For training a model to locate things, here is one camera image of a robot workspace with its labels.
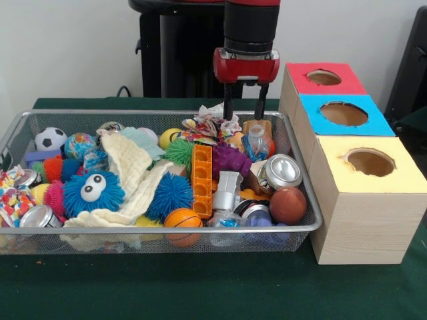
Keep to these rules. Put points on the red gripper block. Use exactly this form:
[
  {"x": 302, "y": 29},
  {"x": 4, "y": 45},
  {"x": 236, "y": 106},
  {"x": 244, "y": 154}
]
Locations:
[{"x": 247, "y": 68}]

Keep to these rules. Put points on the cream muslin cloth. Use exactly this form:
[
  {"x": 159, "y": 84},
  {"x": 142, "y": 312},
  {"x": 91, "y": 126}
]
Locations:
[{"x": 133, "y": 166}]

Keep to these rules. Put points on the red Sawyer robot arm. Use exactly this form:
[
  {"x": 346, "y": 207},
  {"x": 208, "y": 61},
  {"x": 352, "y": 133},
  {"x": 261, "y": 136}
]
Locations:
[{"x": 250, "y": 23}]

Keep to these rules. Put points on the wooden box with three holes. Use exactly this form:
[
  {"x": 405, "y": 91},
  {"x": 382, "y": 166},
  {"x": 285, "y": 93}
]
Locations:
[{"x": 367, "y": 226}]

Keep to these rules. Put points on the clear mesh bin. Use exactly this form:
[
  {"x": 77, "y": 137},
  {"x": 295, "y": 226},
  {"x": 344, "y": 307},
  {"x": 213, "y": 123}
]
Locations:
[{"x": 100, "y": 248}]

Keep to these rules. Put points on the purple spiky toy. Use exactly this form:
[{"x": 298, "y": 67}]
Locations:
[{"x": 230, "y": 161}]

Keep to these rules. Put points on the silver drink can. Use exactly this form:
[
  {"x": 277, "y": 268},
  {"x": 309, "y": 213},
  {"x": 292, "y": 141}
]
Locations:
[{"x": 283, "y": 170}]

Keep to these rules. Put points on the orange plastic block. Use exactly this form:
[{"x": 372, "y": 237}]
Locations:
[{"x": 201, "y": 180}]

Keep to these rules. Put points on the brown football toy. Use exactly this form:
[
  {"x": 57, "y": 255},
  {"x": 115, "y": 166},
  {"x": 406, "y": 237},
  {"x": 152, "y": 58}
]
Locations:
[{"x": 288, "y": 205}]

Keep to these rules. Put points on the blue spiky ball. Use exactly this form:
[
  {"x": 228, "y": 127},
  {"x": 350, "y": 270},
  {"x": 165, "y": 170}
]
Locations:
[{"x": 170, "y": 196}]

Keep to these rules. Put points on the orange basketball toy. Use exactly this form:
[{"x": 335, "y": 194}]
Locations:
[{"x": 181, "y": 220}]

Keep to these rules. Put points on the globe print ball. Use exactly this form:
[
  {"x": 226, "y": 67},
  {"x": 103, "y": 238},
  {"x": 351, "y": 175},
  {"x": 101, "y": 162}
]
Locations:
[{"x": 80, "y": 145}]

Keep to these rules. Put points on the black chair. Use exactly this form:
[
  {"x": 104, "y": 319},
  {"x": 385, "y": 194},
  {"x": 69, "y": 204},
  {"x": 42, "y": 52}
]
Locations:
[{"x": 412, "y": 60}]

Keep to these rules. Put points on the blue fuzzy ball with eyes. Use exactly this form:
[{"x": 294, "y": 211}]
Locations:
[{"x": 100, "y": 200}]

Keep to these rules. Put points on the dark green tablecloth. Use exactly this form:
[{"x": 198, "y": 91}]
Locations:
[{"x": 200, "y": 290}]

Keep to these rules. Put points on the black and white soccer ball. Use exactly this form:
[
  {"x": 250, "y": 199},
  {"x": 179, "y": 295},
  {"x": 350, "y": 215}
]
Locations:
[{"x": 50, "y": 139}]

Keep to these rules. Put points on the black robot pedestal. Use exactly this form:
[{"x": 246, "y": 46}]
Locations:
[{"x": 180, "y": 50}]

